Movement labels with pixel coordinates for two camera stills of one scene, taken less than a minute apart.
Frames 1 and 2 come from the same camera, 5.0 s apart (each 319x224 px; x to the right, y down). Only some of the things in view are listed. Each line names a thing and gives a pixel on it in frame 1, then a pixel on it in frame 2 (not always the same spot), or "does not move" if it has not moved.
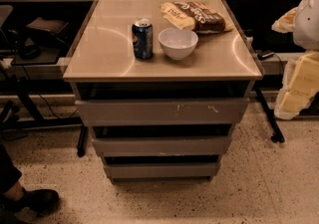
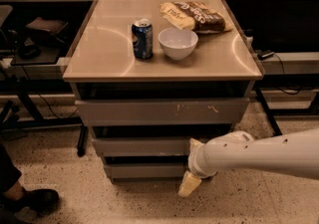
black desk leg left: (82, 144) does not move
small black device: (262, 54) does not move
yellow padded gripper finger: (286, 22) to (199, 161)
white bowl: (177, 44) does not move
